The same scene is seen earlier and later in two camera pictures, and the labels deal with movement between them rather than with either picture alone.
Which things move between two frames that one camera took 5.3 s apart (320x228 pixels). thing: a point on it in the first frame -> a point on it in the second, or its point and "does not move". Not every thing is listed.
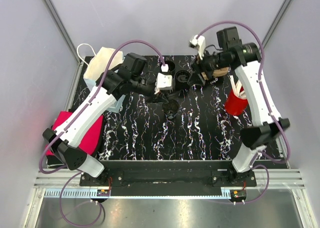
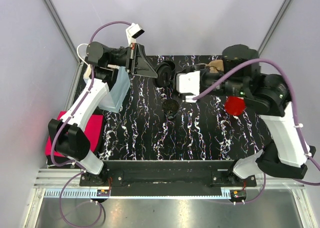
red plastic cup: (234, 105) does not move
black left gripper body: (143, 86) -> (122, 57)
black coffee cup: (170, 107) does not move
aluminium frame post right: (285, 5) does not move
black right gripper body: (207, 63) -> (209, 78)
